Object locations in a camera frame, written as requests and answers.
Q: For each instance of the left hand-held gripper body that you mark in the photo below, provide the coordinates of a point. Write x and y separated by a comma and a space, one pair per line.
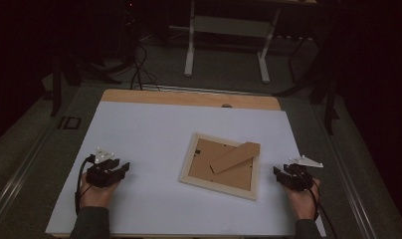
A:
101, 176

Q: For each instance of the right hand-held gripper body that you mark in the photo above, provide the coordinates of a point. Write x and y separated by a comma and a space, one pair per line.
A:
300, 177

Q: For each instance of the person's left hand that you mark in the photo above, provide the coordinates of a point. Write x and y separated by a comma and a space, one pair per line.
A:
98, 195

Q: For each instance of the person's right hand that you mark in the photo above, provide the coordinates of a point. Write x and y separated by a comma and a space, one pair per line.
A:
303, 202

